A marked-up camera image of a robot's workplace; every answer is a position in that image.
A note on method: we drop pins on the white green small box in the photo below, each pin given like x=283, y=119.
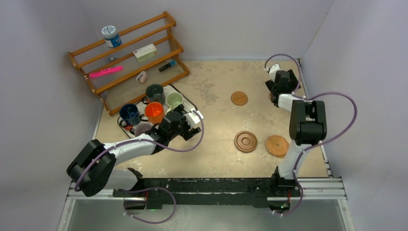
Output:
x=145, y=53

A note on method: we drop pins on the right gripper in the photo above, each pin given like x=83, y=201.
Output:
x=294, y=83

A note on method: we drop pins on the wooden tiered shelf rack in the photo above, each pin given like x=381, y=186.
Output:
x=115, y=90

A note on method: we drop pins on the dark green mug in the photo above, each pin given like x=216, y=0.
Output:
x=154, y=93

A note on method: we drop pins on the dark blue mug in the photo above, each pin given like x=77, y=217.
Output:
x=130, y=114

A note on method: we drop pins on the pink highlighter marker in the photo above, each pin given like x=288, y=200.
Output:
x=106, y=71

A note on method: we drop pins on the small white pink object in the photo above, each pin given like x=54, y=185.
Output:
x=141, y=77

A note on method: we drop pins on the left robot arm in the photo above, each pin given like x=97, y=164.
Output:
x=92, y=169

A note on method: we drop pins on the orange mug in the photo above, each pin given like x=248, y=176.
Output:
x=154, y=112

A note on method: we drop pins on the lilac purple mug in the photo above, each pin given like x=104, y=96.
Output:
x=141, y=128

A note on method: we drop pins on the white strawberry metal tray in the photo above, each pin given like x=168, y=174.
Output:
x=189, y=108

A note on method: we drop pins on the woven rattan round coaster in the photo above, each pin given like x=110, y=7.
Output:
x=277, y=146

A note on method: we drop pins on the blue white lidded jar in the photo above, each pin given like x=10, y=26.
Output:
x=111, y=36

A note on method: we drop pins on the plain round wooden coaster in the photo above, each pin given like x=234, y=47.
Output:
x=239, y=98

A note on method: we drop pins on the light green mug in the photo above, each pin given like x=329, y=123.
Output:
x=174, y=99

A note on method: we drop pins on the dark grooved wooden coaster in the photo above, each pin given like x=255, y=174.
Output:
x=245, y=141

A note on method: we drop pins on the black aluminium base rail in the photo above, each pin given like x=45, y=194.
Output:
x=257, y=192

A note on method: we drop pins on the black blue marker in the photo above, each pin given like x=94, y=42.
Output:
x=166, y=66

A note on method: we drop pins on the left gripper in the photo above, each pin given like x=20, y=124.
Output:
x=186, y=133

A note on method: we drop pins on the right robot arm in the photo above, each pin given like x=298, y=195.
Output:
x=307, y=126

